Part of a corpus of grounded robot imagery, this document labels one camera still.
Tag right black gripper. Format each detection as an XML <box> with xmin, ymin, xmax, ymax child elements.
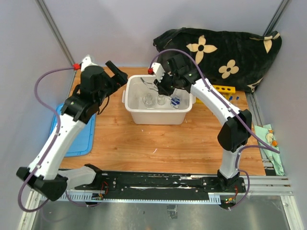
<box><xmin>154</xmin><ymin>71</ymin><xmax>179</xmax><ymax>96</ymax></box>

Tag white plastic bin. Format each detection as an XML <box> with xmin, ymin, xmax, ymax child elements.
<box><xmin>122</xmin><ymin>75</ymin><xmax>196</xmax><ymax>125</ymax></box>

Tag small glass beaker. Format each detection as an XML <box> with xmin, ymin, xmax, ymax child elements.
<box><xmin>157</xmin><ymin>95</ymin><xmax>166</xmax><ymax>106</ymax></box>

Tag metal crucible tongs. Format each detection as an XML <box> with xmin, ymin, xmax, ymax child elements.
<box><xmin>141</xmin><ymin>78</ymin><xmax>179</xmax><ymax>109</ymax></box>

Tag glass conical flask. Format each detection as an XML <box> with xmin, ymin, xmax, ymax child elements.
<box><xmin>142</xmin><ymin>93</ymin><xmax>155</xmax><ymax>108</ymax></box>

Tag yellow test tube rack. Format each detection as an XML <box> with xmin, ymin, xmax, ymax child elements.
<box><xmin>190</xmin><ymin>82</ymin><xmax>236</xmax><ymax>106</ymax></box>

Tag blue plastic lid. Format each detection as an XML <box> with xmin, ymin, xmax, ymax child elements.
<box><xmin>49</xmin><ymin>104</ymin><xmax>96</xmax><ymax>157</ymax></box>

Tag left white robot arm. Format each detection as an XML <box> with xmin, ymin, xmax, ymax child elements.
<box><xmin>16</xmin><ymin>61</ymin><xmax>128</xmax><ymax>201</ymax></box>

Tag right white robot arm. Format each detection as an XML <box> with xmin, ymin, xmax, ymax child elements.
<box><xmin>149</xmin><ymin>55</ymin><xmax>252</xmax><ymax>192</ymax></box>

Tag black floral blanket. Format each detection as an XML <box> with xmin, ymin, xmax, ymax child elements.
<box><xmin>153</xmin><ymin>27</ymin><xmax>282</xmax><ymax>93</ymax></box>

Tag green cartoon cloth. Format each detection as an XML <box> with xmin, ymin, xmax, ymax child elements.
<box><xmin>254</xmin><ymin>124</ymin><xmax>284</xmax><ymax>176</ymax></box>

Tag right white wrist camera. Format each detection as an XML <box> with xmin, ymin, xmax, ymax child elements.
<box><xmin>151</xmin><ymin>62</ymin><xmax>165</xmax><ymax>82</ymax></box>

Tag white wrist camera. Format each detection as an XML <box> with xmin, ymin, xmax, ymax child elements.
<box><xmin>80</xmin><ymin>55</ymin><xmax>98</xmax><ymax>72</ymax></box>
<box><xmin>151</xmin><ymin>62</ymin><xmax>165</xmax><ymax>82</ymax></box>

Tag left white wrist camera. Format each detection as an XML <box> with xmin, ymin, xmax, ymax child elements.
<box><xmin>80</xmin><ymin>55</ymin><xmax>98</xmax><ymax>72</ymax></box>

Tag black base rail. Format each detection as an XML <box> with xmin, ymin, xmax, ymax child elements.
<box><xmin>75</xmin><ymin>171</ymin><xmax>246</xmax><ymax>201</ymax></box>

